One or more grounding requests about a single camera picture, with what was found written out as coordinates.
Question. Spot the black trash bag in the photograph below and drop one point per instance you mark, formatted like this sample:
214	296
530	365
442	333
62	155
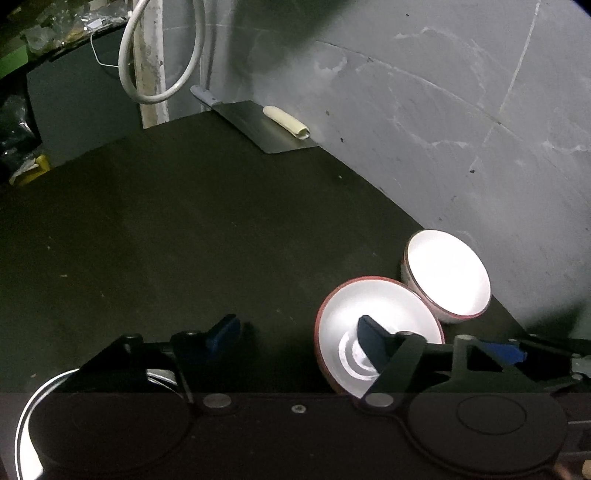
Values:
16	129

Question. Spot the yellow bin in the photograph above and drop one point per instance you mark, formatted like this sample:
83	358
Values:
37	165

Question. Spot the green box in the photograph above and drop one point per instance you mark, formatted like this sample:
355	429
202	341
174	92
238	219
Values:
11	62

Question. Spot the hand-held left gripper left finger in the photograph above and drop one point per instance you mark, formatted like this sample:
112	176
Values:
224	333

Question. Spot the cream door frame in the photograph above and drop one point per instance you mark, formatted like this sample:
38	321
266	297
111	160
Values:
152	69

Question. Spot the white ceramic bowl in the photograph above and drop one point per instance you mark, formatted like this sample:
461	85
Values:
341	314
448	272

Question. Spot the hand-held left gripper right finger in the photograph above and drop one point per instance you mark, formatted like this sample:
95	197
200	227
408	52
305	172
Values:
371	344

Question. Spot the cream rolled piece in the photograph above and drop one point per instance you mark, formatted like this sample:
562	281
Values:
286	122

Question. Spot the white wall pipe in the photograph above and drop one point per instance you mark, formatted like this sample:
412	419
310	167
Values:
210	46

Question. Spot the stainless steel plate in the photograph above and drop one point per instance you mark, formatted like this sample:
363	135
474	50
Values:
25	438

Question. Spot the cluttered storage shelf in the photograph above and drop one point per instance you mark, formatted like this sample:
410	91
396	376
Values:
60	23

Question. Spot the dark cabinet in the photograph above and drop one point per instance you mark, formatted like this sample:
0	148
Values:
87	101

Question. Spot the steel cleaver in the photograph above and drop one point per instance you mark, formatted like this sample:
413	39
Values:
258	124

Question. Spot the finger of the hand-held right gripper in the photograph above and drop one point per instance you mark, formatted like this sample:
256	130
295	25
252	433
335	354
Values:
510	353

